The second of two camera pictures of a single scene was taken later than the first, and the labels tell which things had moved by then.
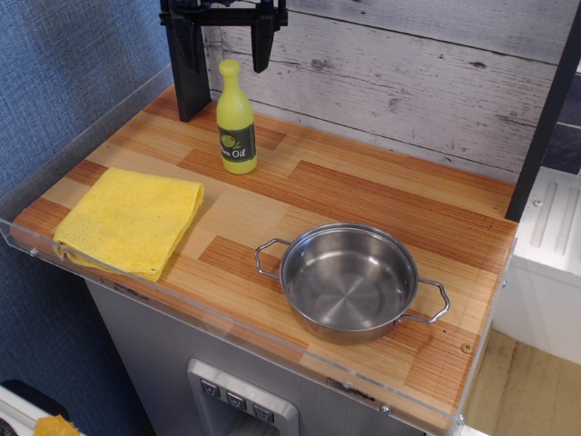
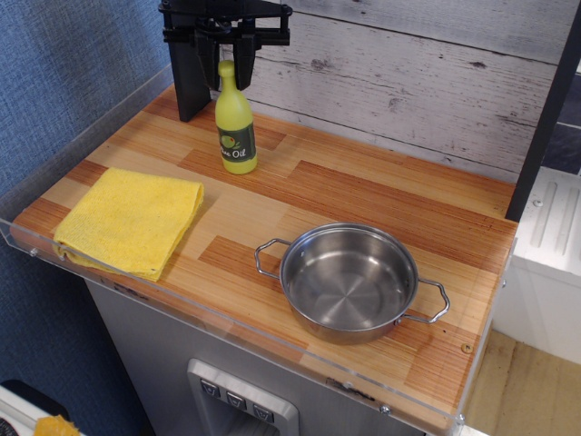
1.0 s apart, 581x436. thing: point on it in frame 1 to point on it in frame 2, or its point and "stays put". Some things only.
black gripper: [183, 19] to [253, 23]
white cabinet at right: [540, 300] stays put
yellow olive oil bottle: [235, 122] stays put
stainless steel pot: [349, 282] stays put
